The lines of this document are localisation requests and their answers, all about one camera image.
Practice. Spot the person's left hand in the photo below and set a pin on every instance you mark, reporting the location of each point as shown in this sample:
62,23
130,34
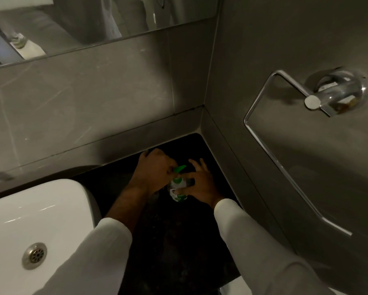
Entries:
154,173

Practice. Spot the person's right hand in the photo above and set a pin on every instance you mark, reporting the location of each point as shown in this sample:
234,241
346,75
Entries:
203,187

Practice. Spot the person's right thumb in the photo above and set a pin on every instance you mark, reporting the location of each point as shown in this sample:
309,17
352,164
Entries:
179,192

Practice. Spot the person's right middle finger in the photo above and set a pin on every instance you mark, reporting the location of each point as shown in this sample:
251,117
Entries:
195,166

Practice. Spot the person's left fingers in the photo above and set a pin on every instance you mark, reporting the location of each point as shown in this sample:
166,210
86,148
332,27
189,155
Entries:
170,167

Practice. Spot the green and white soap dispenser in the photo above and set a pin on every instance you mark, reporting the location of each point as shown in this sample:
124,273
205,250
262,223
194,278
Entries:
177,188

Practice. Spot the person's left forearm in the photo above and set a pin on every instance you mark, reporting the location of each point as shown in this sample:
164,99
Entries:
91,244

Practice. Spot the person's right forearm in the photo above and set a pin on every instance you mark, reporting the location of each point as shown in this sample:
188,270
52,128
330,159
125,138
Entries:
263,254

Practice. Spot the white ceramic sink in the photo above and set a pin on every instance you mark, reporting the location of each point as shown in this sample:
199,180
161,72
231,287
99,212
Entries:
38,233

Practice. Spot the metal sink drain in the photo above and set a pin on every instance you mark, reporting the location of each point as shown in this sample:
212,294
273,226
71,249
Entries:
34,255

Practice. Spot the wall mirror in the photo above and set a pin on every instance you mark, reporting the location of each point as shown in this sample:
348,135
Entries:
88,24

